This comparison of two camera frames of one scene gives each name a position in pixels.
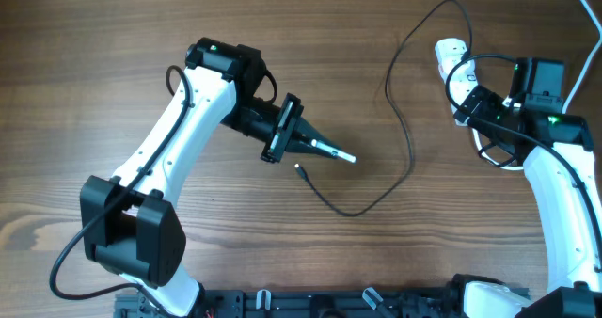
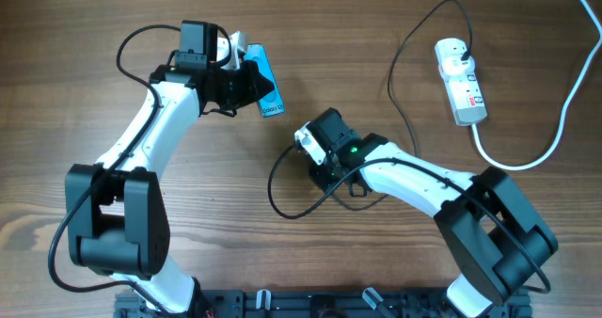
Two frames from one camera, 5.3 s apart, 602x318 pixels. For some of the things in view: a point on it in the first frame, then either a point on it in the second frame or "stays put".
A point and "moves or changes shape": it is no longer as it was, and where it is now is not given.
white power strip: (457, 71) stays put
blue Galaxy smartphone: (318, 144) moves or changes shape
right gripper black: (489, 101) → (317, 173)
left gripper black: (289, 118) → (252, 91)
